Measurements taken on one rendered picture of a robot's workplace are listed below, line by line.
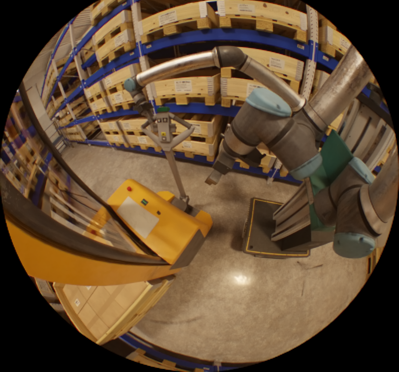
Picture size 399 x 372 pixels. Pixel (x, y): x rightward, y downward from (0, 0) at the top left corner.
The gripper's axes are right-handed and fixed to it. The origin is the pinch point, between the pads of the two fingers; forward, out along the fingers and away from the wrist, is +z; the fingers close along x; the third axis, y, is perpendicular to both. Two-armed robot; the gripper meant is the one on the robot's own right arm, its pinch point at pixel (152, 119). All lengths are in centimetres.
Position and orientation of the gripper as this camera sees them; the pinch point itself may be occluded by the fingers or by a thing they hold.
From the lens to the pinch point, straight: 94.1
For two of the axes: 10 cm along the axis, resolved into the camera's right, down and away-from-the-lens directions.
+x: 2.7, -5.5, 7.9
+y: 8.4, -2.7, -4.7
